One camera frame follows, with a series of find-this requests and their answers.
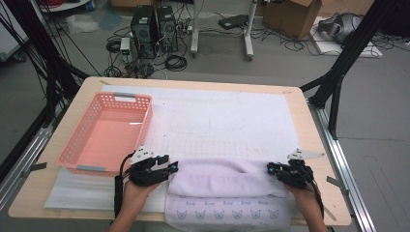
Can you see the white grid mat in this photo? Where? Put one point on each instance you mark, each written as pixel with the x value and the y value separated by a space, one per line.
pixel 209 112

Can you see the white flat board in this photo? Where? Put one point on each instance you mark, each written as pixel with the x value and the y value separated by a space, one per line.
pixel 328 48

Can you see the small white power adapter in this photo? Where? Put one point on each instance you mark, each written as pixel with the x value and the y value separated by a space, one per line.
pixel 125 45

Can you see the clear plastic bag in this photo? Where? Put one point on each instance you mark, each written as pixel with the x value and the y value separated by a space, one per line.
pixel 82 23

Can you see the black computer tower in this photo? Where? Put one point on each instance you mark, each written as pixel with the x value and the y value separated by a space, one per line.
pixel 143 32
pixel 167 29

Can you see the person's left hand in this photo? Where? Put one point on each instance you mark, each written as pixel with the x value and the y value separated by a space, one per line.
pixel 135 198

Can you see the lilac cat-print garment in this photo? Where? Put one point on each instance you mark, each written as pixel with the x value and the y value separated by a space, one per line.
pixel 225 183

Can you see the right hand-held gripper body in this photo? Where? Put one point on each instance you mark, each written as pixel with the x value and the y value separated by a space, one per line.
pixel 296 175

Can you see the pink plastic basket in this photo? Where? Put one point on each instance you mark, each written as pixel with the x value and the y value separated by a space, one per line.
pixel 109 141

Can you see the aluminium rail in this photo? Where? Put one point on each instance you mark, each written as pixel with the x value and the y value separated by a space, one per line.
pixel 25 158
pixel 341 154

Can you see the person's right hand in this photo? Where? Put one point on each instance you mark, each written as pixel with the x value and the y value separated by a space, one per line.
pixel 306 201

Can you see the black flat box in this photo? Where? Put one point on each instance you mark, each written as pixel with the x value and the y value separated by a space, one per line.
pixel 233 21

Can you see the large cardboard box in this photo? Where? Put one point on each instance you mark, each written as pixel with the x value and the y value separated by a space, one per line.
pixel 290 19

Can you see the grey and black device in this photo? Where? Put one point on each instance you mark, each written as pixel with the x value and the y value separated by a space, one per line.
pixel 341 27

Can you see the black metal frame strut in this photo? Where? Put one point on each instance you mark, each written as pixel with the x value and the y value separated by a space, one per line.
pixel 48 58
pixel 354 42

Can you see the white rolling stand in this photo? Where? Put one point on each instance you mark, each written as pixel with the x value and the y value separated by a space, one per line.
pixel 248 32

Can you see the grey metal bracket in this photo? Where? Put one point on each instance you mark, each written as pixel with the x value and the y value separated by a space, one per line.
pixel 336 184
pixel 35 167

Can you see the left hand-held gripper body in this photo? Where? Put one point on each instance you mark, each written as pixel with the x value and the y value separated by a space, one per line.
pixel 145 175

